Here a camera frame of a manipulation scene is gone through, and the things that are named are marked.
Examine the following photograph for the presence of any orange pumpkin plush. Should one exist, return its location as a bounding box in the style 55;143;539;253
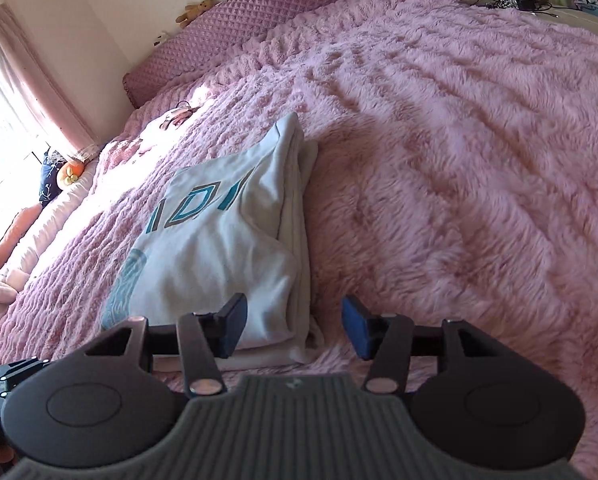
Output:
56;159;88;189

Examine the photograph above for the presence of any brown teddy bear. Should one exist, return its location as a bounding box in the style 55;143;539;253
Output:
175;0;216;29

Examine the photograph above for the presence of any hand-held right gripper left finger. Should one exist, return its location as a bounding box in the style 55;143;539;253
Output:
85;293;248;396

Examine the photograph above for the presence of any white sweatshirt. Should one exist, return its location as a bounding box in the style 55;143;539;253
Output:
100;111;324;367

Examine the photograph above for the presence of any dark blue plush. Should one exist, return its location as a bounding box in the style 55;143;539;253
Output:
39;150;68;207

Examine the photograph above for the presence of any orange carrot plush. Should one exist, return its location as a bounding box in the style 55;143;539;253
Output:
0;205;42;267

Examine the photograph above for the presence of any purple quilted headboard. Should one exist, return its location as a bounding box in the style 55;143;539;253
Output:
123;0;400;110

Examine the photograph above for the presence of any pink curtain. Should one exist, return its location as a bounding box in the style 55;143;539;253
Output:
0;2;106;161

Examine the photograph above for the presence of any pink fluffy blanket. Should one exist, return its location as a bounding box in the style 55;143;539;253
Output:
0;0;598;451

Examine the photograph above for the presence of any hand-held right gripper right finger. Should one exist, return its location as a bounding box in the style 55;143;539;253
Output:
342;295;502;392

